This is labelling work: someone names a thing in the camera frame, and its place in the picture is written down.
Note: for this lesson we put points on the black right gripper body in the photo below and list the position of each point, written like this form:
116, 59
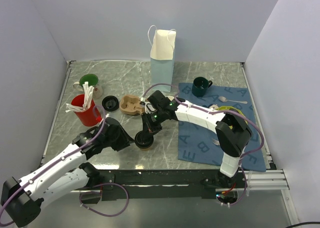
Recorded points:
155, 119

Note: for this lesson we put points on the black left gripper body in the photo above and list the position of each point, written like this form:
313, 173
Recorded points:
116, 142

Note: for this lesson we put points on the black coffee cup lid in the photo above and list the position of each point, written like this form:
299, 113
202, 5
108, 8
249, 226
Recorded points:
110, 103
143, 140

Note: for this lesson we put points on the brown pulp cup carrier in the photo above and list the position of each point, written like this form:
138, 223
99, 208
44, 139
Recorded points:
130, 105

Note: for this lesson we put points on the light blue paper bag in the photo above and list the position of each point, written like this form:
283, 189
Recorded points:
162, 56

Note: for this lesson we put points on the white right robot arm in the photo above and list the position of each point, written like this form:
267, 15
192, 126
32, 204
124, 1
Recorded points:
232, 144

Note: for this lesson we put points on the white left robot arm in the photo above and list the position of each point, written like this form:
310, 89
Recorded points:
23, 199

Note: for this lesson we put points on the stacked brown paper cups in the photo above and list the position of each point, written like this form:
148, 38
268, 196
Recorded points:
171, 98

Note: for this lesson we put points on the red cup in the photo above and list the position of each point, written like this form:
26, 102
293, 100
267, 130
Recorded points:
89, 117

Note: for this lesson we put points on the blue letter print cloth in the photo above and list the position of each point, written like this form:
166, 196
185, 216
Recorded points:
195, 142

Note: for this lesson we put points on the white wrapped straws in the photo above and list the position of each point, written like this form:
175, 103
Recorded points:
85, 98

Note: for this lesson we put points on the dark green mug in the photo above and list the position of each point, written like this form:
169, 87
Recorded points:
200, 86

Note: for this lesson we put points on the white mug green inside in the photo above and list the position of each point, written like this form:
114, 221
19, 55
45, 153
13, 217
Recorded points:
93, 81

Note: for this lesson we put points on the silver fork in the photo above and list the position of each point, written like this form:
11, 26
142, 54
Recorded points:
216, 142

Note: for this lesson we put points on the green polka dot plate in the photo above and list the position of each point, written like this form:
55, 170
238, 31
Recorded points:
232, 121

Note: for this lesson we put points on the silver spoon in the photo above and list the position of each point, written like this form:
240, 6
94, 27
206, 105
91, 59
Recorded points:
224, 100

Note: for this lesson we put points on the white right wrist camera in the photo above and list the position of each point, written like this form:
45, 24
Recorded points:
147, 106

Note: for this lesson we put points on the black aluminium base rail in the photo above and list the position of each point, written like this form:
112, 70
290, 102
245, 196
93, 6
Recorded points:
143, 184

